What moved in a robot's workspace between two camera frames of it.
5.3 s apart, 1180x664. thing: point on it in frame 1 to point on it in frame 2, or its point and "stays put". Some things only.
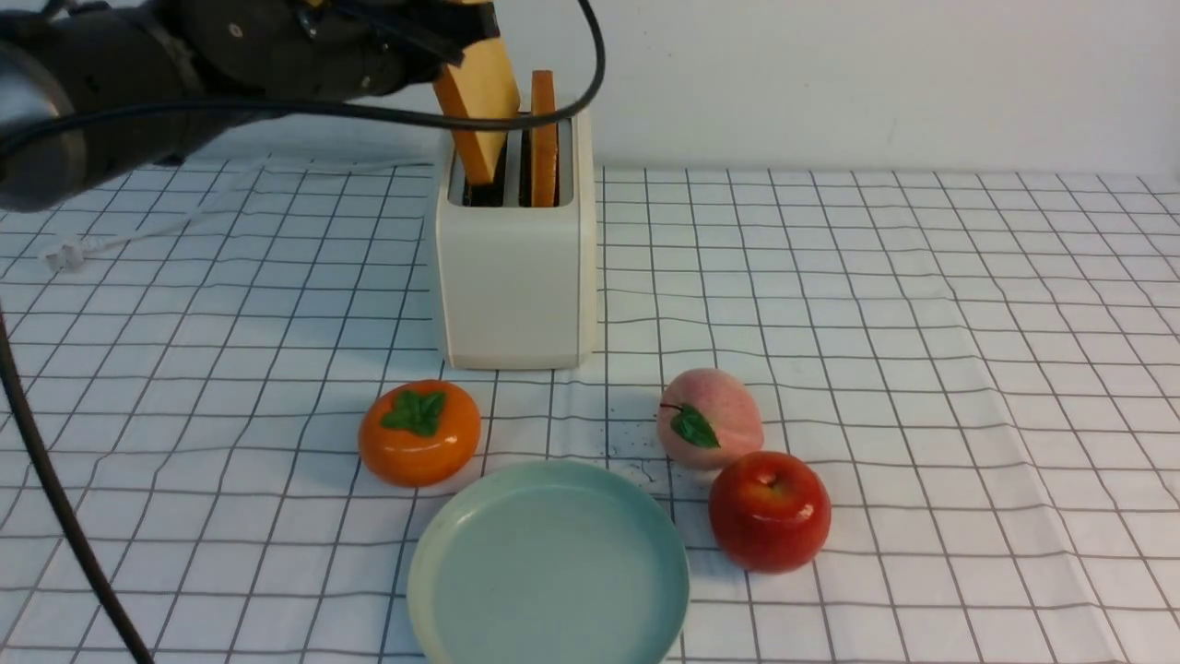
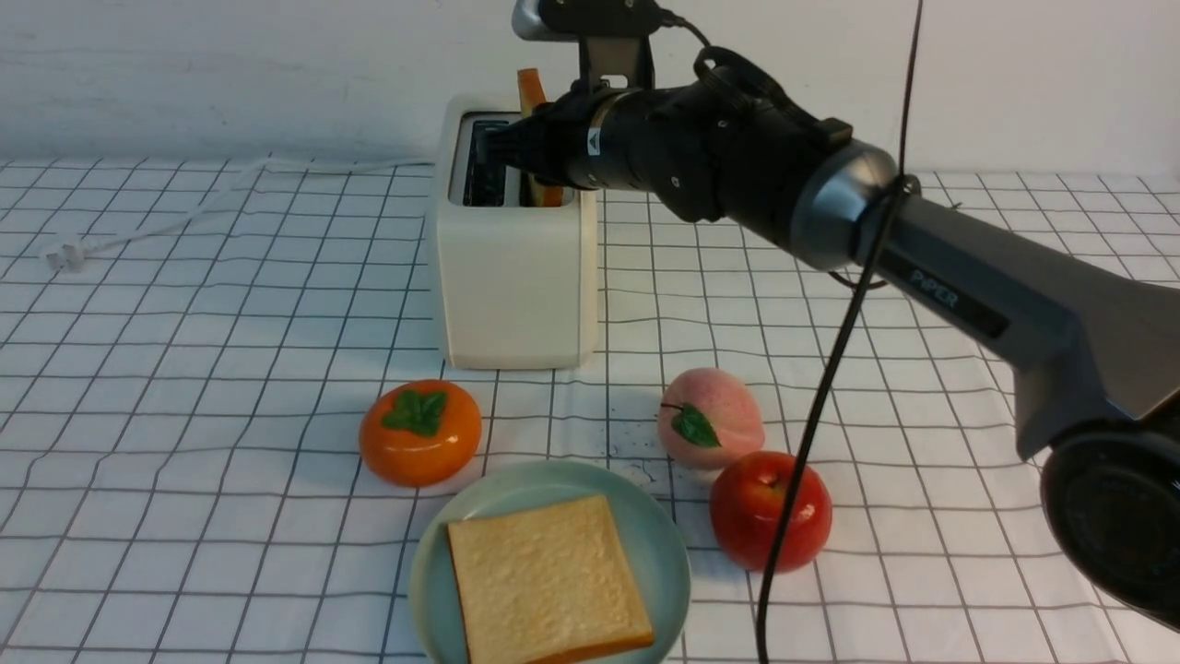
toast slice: x=485 y=84 to x=545 y=583
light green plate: x=548 y=563 stays put
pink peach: x=707 y=416 stays put
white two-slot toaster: x=518 y=281 stays put
